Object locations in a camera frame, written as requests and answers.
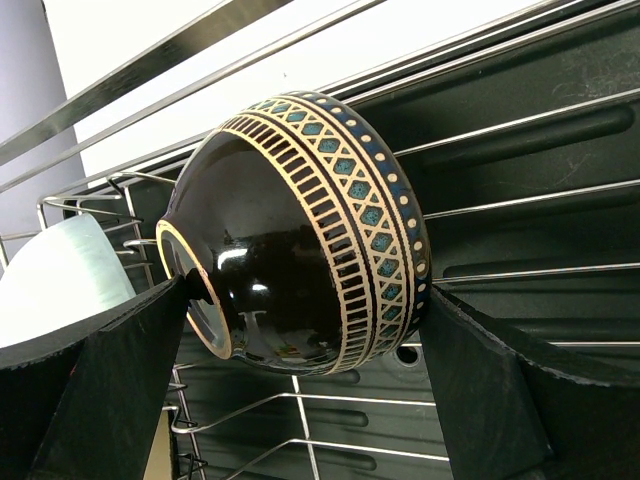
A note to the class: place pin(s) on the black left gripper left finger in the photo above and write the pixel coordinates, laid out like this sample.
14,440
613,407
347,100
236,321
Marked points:
83,402

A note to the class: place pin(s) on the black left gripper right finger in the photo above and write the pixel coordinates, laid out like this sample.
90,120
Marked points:
512,406

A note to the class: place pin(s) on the white round bowl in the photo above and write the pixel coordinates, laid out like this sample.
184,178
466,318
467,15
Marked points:
66,273

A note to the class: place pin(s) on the black patterned bowl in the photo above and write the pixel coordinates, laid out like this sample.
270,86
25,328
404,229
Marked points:
304,239

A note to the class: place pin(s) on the steel wire dish rack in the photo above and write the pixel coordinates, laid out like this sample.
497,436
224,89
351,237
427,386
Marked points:
427,270

